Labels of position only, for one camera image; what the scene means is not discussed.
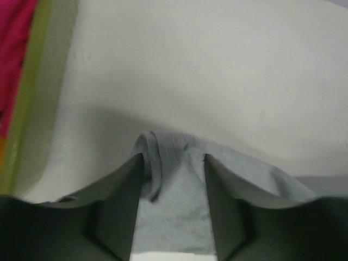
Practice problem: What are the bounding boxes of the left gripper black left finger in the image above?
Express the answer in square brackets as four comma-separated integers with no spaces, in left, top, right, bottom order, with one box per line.
[1,154,144,260]

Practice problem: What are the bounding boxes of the pink t shirt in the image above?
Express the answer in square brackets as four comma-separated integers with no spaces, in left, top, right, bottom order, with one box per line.
[1,0,37,138]

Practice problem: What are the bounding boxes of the grey t shirt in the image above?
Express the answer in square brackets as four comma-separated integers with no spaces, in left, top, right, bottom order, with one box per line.
[132,132,347,254]

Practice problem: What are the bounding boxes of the green plastic bin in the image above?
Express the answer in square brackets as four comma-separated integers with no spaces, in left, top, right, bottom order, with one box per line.
[1,1,79,196]

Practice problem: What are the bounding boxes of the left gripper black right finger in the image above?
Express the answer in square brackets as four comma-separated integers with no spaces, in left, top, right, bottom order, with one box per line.
[204,154,347,260]

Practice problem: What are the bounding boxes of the yellow t shirt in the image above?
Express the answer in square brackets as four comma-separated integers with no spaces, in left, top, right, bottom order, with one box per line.
[0,137,6,169]

